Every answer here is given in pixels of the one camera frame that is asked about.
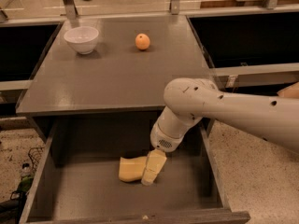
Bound grey cabinet counter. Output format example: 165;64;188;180
17;15;212;119

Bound orange fruit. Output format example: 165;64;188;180
135;34;150;50

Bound open grey top drawer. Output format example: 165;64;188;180
21;111;250;224

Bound black wire basket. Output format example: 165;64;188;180
28;147;44;172

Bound yellow wavy sponge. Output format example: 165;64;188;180
119;156;147;182

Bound green plastic bottle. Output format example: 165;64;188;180
17;163;34;192

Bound white ceramic bowl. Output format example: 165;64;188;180
64;26;99;54

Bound white gripper with vent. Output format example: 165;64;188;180
141;122;184;186

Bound metal post left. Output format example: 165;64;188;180
63;0;78;20

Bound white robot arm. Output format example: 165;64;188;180
141;78;299;186

